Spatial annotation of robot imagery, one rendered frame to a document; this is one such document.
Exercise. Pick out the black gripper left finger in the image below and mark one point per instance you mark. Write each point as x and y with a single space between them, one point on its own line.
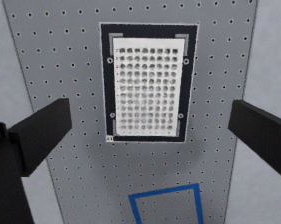
31 141

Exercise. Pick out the black rectangular frame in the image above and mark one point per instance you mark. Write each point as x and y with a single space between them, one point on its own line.
110 30

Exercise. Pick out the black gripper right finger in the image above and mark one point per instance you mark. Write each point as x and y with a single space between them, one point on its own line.
259 130

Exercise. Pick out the white well plate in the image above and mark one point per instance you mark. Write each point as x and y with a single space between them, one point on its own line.
152 68

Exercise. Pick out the blue tape outline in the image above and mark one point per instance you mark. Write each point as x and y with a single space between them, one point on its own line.
194 186

